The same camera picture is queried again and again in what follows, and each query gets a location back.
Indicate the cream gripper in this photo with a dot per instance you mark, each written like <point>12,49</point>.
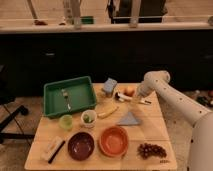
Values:
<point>135,102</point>

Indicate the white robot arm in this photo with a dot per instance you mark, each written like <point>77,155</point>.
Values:
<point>198,116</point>

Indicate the orange red bowl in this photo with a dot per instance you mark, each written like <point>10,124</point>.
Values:
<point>113,141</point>

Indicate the dark purple bowl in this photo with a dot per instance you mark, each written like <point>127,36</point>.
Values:
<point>81,146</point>

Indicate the orange fruit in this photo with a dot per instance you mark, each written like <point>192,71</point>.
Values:
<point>129,91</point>

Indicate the blue grey folded cloth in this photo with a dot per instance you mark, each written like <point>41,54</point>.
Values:
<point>129,119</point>

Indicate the blue sponge block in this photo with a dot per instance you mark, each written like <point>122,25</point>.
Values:
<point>109,86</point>

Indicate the bunch of dark grapes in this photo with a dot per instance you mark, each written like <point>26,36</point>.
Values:
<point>147,150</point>

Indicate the white cup with green item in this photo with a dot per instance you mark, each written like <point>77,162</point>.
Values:
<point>88,118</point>

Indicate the light green cup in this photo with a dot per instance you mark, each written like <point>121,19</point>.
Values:
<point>65,122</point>

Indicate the green plastic tray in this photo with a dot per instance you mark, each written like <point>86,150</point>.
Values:
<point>81,97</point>

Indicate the black office chair base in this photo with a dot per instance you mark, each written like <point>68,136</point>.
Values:
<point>5,98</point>

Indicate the white scrub brush black handle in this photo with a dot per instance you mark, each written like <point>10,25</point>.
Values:
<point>51,149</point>

